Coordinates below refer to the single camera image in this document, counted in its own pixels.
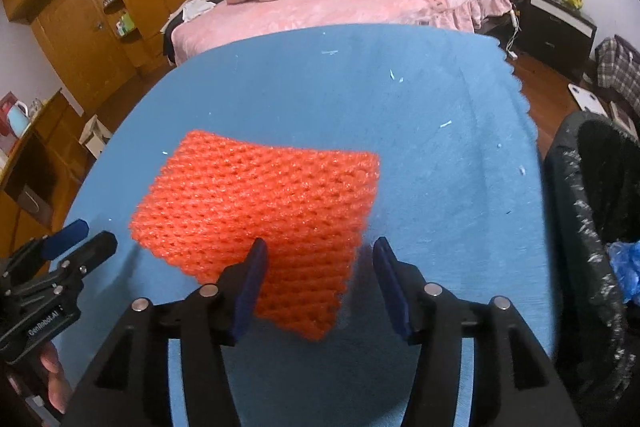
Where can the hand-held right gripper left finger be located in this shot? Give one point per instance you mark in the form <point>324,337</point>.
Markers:
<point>252,279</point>

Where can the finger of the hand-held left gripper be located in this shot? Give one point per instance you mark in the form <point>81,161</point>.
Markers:
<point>65,237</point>
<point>92,252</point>

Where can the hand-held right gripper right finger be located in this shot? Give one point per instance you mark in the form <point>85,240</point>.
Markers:
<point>392,289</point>

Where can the orange foam net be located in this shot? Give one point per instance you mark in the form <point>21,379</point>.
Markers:
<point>250,197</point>

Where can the bin with black bag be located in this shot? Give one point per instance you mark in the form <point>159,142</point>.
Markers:
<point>575,207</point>

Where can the blue plastic bag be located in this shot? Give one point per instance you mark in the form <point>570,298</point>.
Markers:
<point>627,267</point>

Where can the person's left hand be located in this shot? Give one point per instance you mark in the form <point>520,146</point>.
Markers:
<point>57,382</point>

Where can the wooden side cabinet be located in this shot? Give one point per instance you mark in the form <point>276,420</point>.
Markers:
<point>30,187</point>

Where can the small white stool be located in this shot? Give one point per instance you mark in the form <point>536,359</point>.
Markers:
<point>95,134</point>

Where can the light blue kettle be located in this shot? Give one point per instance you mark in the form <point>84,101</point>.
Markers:
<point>19,122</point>

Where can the red container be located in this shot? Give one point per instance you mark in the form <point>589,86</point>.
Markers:
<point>6,107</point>

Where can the blue tablecloth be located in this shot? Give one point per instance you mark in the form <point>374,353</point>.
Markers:
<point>400,132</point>

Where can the green box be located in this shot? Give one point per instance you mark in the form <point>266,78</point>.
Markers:
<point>126,24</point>

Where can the pile of clothes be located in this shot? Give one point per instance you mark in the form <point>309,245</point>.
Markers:
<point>195,9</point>

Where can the white bathroom scale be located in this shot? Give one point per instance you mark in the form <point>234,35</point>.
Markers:
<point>585,96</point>

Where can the bed with pink bedspread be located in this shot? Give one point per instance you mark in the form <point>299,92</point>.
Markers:
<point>350,2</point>

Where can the black nightstand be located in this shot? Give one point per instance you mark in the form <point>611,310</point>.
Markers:
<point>555,32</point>

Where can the plaid bag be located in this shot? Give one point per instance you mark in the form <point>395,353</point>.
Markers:
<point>620,62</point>

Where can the yellow toy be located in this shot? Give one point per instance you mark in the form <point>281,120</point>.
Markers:
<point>572,1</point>

